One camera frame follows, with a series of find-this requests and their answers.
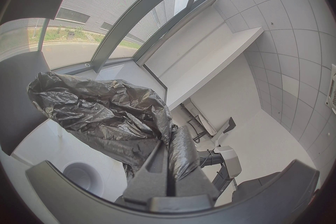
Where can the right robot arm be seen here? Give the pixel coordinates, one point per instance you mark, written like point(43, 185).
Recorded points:
point(228, 160)

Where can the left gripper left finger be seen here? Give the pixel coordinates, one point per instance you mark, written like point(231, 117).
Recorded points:
point(154, 183)

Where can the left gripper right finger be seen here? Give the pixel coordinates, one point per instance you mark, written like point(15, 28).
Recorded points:
point(194, 186)

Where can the white chair dark grey seat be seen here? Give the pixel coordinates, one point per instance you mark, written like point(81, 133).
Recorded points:
point(21, 86)

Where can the black plastic bag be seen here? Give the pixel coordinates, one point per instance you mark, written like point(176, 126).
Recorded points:
point(105, 112)

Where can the white ceiling air vent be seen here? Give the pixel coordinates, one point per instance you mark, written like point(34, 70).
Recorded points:
point(332, 89)

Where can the black metal rack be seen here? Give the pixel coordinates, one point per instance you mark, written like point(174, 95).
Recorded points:
point(197, 130)

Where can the window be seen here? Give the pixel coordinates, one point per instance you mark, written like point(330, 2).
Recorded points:
point(103, 49)

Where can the white trash bin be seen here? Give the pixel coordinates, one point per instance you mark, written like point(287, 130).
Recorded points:
point(78, 173)

